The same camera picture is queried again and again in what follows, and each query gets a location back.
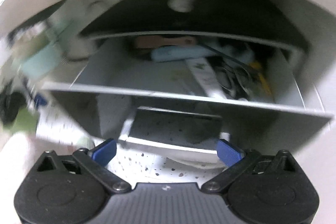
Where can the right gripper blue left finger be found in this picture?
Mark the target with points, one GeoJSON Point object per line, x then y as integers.
{"type": "Point", "coordinates": [94, 161]}

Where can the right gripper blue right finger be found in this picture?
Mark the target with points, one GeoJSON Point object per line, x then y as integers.
{"type": "Point", "coordinates": [237, 161]}

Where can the black drawer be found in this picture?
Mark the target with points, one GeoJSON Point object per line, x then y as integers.
{"type": "Point", "coordinates": [160, 92]}

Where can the black scissors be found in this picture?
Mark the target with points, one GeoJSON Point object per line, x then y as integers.
{"type": "Point", "coordinates": [235, 82]}

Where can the green plastic basin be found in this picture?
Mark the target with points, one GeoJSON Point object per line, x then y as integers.
{"type": "Point", "coordinates": [43, 62]}

